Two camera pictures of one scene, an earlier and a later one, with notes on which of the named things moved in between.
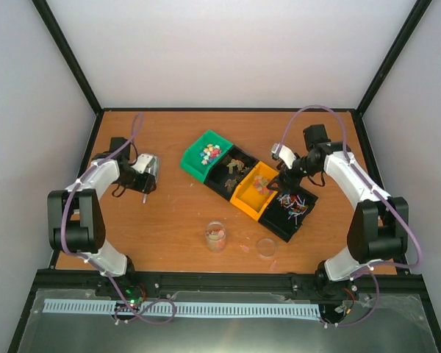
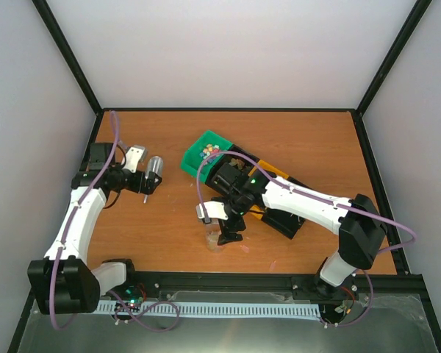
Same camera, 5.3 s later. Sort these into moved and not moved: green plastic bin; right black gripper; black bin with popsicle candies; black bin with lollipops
Moved: right black gripper
Not moved: green plastic bin; black bin with popsicle candies; black bin with lollipops
